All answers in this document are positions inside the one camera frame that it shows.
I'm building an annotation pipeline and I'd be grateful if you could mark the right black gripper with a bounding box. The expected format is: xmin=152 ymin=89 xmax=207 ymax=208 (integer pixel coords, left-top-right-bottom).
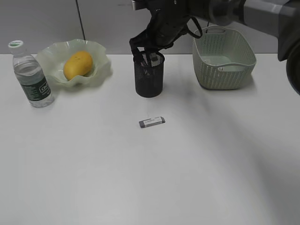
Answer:
xmin=129 ymin=0 xmax=192 ymax=67

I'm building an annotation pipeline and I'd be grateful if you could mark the yellow mango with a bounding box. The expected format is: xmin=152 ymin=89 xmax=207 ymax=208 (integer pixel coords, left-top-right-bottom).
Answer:
xmin=63 ymin=51 xmax=93 ymax=81

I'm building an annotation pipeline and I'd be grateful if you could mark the grey white eraser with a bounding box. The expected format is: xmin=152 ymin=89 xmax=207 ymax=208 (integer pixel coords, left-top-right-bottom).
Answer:
xmin=150 ymin=52 xmax=159 ymax=63
xmin=139 ymin=116 xmax=165 ymax=128

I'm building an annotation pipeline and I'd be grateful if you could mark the clear plastic water bottle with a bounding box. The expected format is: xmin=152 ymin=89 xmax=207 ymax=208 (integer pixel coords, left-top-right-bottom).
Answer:
xmin=8 ymin=40 xmax=54 ymax=108

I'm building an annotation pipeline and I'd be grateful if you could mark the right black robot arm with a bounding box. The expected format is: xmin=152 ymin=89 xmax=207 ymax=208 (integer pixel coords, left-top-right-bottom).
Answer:
xmin=129 ymin=0 xmax=300 ymax=93

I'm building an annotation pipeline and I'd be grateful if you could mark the black mesh pen holder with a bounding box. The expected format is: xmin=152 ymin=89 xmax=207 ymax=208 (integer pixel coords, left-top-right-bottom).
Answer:
xmin=134 ymin=53 xmax=165 ymax=98

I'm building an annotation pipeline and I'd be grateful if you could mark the green wavy glass plate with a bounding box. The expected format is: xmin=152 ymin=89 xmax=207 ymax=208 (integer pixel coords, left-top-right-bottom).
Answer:
xmin=36 ymin=39 xmax=112 ymax=89

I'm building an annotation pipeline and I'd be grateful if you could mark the green plastic basket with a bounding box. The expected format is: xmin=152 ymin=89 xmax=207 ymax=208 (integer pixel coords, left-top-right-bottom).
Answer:
xmin=192 ymin=25 xmax=256 ymax=90

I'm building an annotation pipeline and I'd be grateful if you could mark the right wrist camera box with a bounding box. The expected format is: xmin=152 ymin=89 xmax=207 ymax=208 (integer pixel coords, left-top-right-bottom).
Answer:
xmin=131 ymin=0 xmax=152 ymax=11

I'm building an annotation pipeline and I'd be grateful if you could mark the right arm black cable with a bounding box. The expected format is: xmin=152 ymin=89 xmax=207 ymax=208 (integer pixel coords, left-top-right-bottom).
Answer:
xmin=186 ymin=16 xmax=203 ymax=39

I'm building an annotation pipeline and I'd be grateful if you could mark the left black wall cable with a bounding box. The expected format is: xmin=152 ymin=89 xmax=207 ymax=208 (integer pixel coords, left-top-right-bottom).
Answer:
xmin=75 ymin=0 xmax=87 ymax=40

